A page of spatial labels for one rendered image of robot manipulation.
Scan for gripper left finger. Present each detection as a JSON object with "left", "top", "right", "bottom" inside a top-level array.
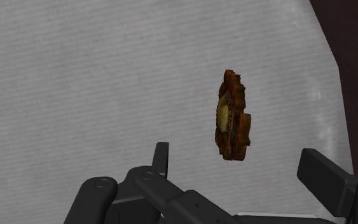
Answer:
[{"left": 63, "top": 141, "right": 198, "bottom": 224}]

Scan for brown and yellow lumpy object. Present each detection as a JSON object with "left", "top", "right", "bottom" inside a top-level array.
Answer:
[{"left": 214, "top": 69, "right": 252, "bottom": 162}]

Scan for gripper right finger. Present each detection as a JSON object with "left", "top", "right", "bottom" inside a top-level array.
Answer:
[{"left": 296, "top": 148, "right": 358, "bottom": 224}]

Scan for dark red robot stand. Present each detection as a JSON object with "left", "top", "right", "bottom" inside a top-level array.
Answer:
[{"left": 308, "top": 0, "right": 358, "bottom": 182}]

